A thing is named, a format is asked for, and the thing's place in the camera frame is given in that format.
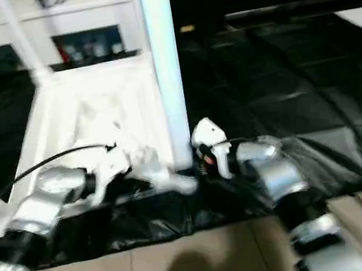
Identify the white plastic table top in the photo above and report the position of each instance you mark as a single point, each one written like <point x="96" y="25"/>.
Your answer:
<point x="91" y="98"/>

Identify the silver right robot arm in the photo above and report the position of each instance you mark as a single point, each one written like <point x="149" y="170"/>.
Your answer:
<point x="278" y="175"/>

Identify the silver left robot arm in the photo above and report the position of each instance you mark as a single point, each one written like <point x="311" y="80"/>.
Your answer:
<point x="47" y="189"/>

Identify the black mat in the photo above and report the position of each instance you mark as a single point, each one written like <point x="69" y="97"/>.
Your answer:
<point x="298" y="88"/>

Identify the small tan tag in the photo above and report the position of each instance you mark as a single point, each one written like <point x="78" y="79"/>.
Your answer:
<point x="186" y="28"/>

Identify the white cup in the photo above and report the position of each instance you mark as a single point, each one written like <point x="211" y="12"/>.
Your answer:
<point x="76" y="55"/>
<point x="116" y="47"/>
<point x="97" y="49"/>

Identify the white cabinet with glass doors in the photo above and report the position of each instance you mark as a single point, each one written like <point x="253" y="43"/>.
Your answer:
<point x="78" y="17"/>

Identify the long black bar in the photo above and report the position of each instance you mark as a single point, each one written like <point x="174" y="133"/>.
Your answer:
<point x="301" y="4"/>

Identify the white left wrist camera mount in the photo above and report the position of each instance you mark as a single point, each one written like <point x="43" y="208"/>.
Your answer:
<point x="110" y="168"/>

